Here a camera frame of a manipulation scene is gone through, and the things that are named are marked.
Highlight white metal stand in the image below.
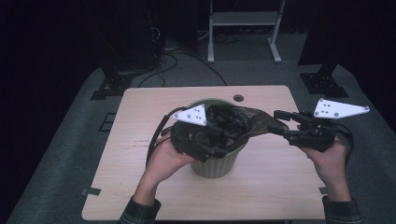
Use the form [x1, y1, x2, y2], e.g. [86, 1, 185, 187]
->
[206, 0, 288, 65]

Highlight black stand base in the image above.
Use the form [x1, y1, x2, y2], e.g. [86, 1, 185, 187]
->
[89, 65, 157, 102]
[299, 62, 350, 99]

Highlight green ribbed trash bin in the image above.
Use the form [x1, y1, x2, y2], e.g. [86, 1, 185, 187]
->
[186, 97, 248, 179]

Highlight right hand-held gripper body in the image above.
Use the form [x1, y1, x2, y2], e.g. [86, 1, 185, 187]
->
[285, 97, 371, 153]

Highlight right hand-held gripper black cable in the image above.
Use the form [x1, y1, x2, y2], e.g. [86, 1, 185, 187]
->
[334, 122, 355, 166]

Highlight hand-held gripper black cable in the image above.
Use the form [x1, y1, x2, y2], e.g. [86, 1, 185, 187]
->
[145, 105, 189, 170]
[334, 122, 355, 166]

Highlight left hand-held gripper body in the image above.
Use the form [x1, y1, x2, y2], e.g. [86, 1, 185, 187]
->
[170, 104, 219, 161]

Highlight black floor cables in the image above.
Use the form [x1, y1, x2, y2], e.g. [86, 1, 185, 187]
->
[137, 26, 229, 89]

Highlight left hand-held gripper black cable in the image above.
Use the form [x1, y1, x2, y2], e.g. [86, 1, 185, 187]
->
[145, 105, 189, 170]

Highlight person's right hand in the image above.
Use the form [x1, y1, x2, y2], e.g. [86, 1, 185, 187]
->
[299, 137, 348, 189]

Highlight black plastic trash bag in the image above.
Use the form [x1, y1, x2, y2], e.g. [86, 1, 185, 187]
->
[170, 104, 290, 158]

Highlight person's left hand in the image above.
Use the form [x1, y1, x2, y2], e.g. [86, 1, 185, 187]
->
[145, 133, 196, 188]

